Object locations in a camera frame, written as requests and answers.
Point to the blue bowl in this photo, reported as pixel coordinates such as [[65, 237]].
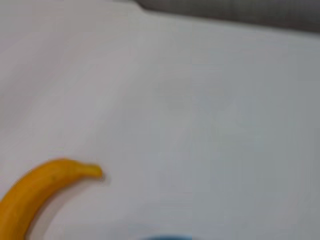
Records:
[[165, 238]]

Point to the yellow banana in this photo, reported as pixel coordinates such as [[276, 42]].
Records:
[[37, 185]]

